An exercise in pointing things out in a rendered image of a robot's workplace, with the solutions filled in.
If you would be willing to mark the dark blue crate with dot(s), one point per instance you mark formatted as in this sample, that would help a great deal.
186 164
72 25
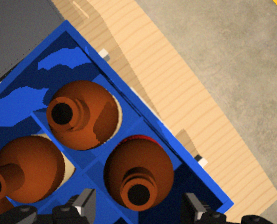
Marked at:
25 95

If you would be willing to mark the grey rectangular tray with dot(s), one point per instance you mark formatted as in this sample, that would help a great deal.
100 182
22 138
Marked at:
23 24

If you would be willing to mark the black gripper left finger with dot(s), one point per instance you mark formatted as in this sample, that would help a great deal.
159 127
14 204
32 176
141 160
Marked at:
82 205

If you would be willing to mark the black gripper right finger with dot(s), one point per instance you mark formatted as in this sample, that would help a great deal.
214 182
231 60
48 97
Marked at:
193 212

